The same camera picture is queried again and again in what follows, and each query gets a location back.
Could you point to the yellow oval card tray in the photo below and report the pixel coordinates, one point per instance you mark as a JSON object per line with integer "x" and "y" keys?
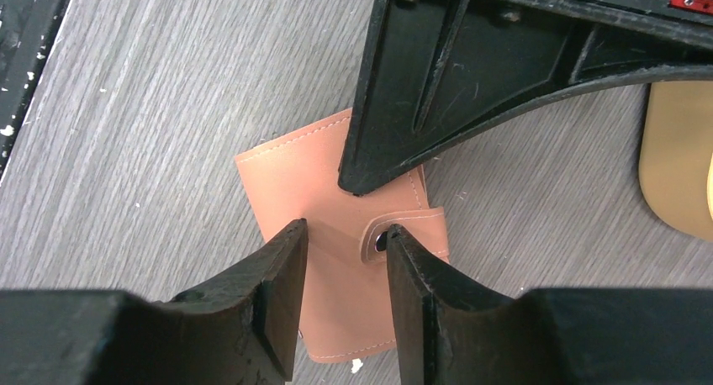
{"x": 675, "y": 163}

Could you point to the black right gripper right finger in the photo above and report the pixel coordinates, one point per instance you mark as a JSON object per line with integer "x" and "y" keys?
{"x": 451, "y": 329}

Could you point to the pink blue card holder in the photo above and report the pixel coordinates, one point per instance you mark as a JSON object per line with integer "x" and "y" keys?
{"x": 346, "y": 311}

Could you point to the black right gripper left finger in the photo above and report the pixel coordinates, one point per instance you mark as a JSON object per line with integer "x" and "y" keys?
{"x": 238, "y": 327}

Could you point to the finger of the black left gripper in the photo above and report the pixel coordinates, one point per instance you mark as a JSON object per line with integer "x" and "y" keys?
{"x": 437, "y": 72}

